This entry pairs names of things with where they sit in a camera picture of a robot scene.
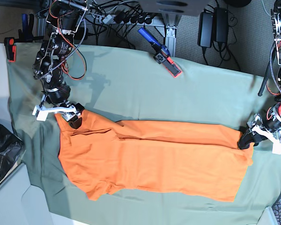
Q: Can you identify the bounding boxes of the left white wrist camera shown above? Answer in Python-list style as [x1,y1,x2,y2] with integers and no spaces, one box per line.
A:
[272,142,281,155]

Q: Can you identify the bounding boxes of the orange T-shirt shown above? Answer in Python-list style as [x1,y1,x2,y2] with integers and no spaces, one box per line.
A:
[55,111,253,202]

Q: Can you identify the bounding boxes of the black plastic bag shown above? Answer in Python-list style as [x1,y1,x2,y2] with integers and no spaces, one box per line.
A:
[0,124,23,181]

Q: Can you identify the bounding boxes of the black power adapter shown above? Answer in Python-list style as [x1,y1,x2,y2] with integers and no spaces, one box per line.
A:
[197,12,213,48]
[214,7,229,43]

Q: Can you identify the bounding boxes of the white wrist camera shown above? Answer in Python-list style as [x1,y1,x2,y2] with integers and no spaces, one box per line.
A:
[272,142,281,155]
[32,105,52,121]

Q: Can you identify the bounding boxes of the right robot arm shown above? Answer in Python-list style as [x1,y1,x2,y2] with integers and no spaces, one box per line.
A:
[32,0,91,129]

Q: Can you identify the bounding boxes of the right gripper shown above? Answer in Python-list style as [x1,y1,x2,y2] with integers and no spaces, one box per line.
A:
[39,82,84,129]

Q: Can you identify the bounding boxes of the black power adapter right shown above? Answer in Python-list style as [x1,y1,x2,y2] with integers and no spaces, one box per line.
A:
[197,12,213,48]

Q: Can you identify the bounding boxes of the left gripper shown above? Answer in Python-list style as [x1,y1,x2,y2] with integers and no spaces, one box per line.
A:
[237,103,281,150]

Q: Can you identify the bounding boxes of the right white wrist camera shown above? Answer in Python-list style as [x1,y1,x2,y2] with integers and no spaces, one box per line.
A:
[32,105,52,121]

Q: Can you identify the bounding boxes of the aluminium frame post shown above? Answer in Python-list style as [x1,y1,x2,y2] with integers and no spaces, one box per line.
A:
[155,13,181,57]

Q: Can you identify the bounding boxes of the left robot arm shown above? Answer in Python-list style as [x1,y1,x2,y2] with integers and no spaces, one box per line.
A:
[238,0,281,155]

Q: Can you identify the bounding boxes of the blue clamp at centre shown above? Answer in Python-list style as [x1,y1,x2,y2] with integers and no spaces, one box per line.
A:
[138,27,182,78]

